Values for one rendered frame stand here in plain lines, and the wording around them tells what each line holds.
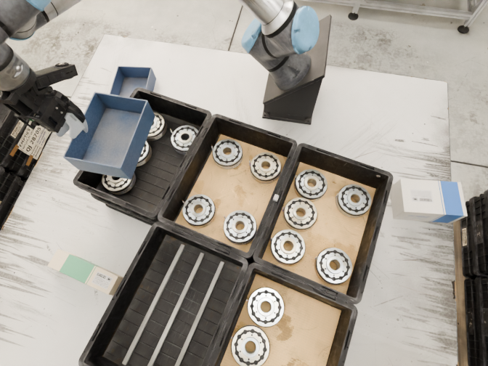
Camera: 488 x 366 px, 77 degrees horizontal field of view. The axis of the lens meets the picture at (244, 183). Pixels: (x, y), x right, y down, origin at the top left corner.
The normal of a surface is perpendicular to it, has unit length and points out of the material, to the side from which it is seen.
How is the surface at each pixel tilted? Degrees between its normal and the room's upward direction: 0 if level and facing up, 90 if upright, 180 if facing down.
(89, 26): 0
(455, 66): 0
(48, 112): 83
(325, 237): 0
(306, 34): 57
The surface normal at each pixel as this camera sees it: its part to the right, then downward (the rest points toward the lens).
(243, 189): -0.04, -0.38
